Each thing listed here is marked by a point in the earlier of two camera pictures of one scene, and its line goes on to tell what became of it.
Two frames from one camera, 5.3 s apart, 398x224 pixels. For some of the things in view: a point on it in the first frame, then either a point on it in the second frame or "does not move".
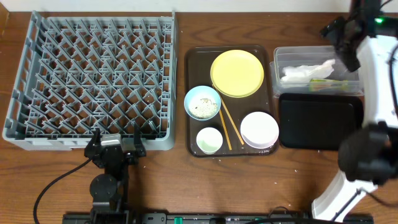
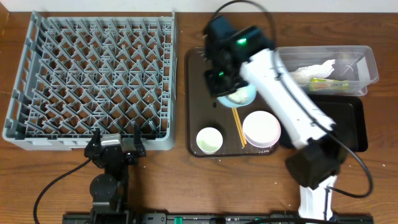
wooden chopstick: x=225 y=129 to x=238 y=121
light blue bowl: x=202 y=102 to x=240 y=97
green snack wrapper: x=325 y=85 does not move
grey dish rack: x=79 y=74 does not move
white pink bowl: x=259 y=130 does not move
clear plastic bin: x=313 y=70 does not move
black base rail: x=218 y=218 does not move
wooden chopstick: x=233 y=124 to x=239 y=127
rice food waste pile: x=205 y=108 to x=241 y=96
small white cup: x=209 y=140 does not move
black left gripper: x=115 y=152 does not move
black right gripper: x=331 y=30 to x=217 y=89
